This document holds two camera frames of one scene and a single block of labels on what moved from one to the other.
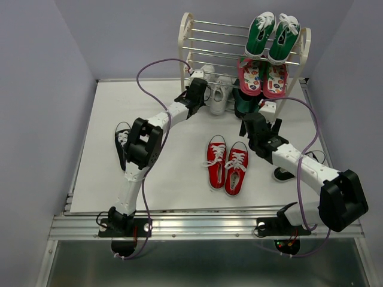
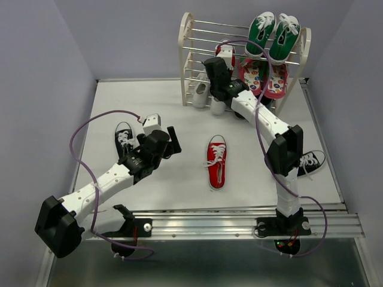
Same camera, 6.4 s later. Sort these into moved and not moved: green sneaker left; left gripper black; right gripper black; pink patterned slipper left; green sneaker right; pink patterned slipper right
Moved: left gripper black; right gripper black
Not moved: green sneaker left; pink patterned slipper left; pink patterned slipper right; green sneaker right
